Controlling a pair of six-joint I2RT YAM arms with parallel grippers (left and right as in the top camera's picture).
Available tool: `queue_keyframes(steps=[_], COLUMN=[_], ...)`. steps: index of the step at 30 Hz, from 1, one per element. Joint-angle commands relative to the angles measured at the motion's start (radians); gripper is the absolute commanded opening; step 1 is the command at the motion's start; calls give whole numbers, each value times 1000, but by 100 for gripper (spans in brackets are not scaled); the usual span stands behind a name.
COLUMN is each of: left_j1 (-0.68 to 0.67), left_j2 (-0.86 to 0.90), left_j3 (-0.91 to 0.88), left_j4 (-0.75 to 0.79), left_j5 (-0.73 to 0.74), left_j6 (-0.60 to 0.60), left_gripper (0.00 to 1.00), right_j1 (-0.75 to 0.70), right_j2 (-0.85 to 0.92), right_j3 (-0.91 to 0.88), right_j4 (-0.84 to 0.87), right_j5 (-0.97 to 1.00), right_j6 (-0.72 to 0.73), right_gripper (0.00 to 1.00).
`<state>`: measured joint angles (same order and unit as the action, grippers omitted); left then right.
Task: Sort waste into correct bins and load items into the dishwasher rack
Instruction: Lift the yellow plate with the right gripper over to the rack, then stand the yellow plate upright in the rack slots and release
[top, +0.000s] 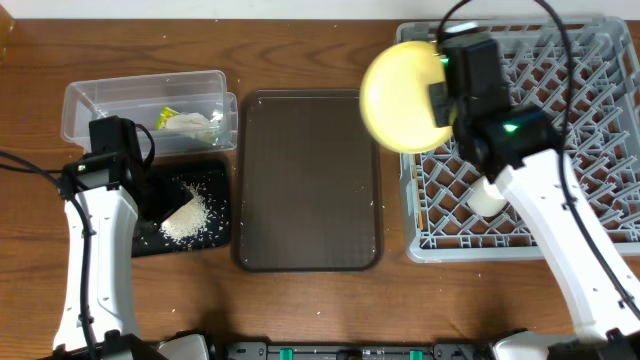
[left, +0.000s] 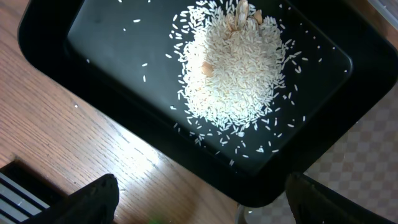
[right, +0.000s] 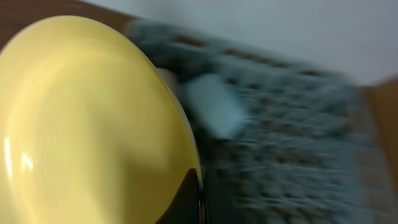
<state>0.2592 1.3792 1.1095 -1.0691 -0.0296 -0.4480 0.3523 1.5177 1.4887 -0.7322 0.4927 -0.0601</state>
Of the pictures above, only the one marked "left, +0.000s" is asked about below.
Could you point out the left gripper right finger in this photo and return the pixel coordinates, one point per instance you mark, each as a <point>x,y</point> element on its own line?
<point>313,203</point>

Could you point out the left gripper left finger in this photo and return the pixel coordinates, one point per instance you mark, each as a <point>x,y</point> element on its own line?
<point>93,204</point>

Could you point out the rice food waste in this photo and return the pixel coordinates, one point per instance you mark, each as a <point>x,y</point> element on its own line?
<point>235,78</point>

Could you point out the black waste tray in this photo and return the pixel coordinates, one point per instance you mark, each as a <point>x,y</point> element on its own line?
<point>74,43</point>

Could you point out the dark brown serving tray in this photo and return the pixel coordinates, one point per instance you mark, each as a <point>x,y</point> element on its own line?
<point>362,164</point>

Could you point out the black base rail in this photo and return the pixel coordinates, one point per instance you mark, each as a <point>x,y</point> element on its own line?
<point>25,193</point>

